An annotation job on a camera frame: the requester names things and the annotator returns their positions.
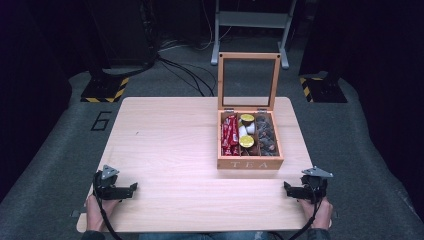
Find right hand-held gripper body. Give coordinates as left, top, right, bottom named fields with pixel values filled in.
left=300, top=166, right=334, bottom=203

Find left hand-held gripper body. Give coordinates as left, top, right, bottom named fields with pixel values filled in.
left=92, top=164, right=120, bottom=201

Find person's right hand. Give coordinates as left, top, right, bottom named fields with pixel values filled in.
left=298, top=198, right=334, bottom=230

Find person's left hand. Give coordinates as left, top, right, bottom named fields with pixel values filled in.
left=84, top=194, right=120, bottom=232

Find wooden tea box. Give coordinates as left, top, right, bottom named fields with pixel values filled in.
left=216, top=51, right=285, bottom=171

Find dark grey tea packets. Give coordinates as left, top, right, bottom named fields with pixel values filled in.
left=255, top=113, right=280, bottom=157

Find bundle of red stick packets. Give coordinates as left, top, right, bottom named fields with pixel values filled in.
left=220, top=114, right=241, bottom=157

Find black striped stand base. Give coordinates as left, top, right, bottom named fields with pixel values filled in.
left=80, top=76, right=130, bottom=104
left=298, top=73, right=348, bottom=104

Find black cabinet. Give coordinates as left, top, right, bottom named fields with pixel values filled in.
left=84, top=0, right=158, bottom=69

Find grey metal stand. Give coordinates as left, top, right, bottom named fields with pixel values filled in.
left=210, top=0, right=300, bottom=70

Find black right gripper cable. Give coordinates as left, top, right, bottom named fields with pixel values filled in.
left=287, top=181, right=325, bottom=240

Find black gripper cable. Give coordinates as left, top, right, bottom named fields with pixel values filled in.
left=93, top=171, right=124, bottom=240
left=287, top=181, right=325, bottom=240

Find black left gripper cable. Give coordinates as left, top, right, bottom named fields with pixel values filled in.
left=93, top=171, right=124, bottom=240

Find black floor cables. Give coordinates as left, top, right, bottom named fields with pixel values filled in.
left=155, top=39, right=218, bottom=98

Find white cable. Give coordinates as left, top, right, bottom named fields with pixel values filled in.
left=199, top=0, right=233, bottom=52

